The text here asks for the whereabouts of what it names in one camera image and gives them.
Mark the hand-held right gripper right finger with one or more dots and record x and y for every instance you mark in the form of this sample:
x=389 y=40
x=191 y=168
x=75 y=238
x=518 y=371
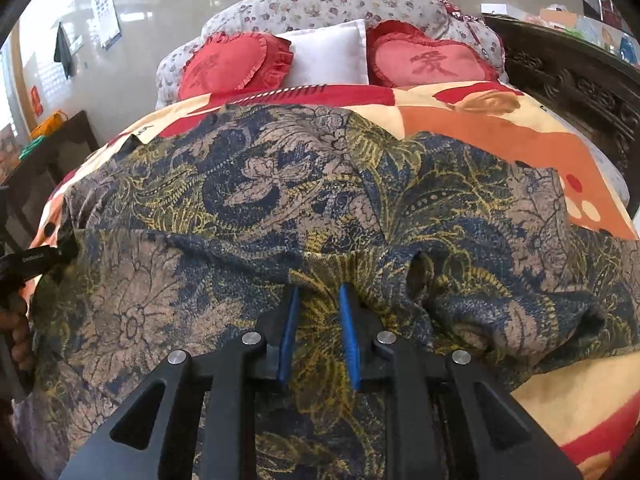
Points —
x=349 y=330

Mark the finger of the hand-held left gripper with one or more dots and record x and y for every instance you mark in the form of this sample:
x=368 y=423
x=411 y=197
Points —
x=67 y=253

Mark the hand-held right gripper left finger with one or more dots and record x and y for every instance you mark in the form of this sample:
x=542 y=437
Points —
x=289 y=330

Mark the blue yellow floral patterned garment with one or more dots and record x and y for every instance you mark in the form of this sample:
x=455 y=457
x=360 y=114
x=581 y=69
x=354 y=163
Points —
x=300 y=185

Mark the dark wooden side table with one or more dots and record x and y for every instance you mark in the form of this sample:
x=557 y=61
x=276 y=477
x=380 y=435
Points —
x=45 y=160

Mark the green plastic item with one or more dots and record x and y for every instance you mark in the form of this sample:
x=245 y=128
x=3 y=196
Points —
x=31 y=148

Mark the orange patterned box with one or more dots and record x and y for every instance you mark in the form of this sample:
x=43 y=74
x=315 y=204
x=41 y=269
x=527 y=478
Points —
x=7 y=150

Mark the yellow plastic basket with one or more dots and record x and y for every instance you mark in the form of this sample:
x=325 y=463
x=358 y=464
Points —
x=48 y=125

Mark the dark hanging cloth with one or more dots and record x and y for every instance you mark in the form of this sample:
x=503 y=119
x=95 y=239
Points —
x=63 y=52

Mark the red heart-shaped ruffled pillow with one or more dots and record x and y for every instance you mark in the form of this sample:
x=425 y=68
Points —
x=430 y=60
x=227 y=62

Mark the red orange cream printed blanket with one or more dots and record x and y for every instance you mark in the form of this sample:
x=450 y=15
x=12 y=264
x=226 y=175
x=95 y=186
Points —
x=500 y=125

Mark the white square pillow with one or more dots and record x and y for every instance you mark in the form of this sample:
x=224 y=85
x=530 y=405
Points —
x=327 y=55

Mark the dark wooden headboard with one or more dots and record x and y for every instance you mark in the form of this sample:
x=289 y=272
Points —
x=565 y=80

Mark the red wall sticker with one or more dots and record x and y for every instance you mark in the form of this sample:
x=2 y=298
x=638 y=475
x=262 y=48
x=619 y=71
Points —
x=35 y=101

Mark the white wall calendar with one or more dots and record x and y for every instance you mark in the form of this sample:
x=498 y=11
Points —
x=106 y=12

